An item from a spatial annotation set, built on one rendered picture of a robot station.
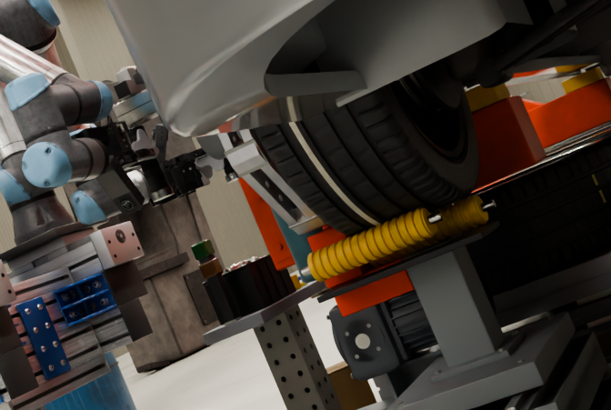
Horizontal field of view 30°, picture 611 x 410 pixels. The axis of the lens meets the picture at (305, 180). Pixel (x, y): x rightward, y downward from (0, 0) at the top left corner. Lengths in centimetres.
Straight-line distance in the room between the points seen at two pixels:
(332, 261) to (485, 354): 34
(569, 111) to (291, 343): 192
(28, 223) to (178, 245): 759
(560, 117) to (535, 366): 255
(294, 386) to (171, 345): 708
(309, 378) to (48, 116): 124
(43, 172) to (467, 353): 85
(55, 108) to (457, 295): 81
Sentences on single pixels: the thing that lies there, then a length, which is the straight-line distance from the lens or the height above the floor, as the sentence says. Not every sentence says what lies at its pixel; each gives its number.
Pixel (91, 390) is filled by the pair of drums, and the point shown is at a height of 27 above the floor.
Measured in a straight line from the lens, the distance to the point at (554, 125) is 447.
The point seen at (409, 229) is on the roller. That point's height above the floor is 51.
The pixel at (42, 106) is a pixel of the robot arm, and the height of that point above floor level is 94.
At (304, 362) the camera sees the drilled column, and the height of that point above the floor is 28.
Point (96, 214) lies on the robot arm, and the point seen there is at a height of 79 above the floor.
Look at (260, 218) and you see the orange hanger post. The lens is 273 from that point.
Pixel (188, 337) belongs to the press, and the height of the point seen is 15.
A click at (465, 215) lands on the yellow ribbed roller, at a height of 49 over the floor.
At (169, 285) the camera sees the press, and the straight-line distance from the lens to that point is 1008.
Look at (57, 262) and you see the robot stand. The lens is 274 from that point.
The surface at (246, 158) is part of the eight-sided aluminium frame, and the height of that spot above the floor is 74.
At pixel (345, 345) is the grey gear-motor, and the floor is 32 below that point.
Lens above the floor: 57
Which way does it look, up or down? 3 degrees up
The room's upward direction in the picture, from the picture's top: 23 degrees counter-clockwise
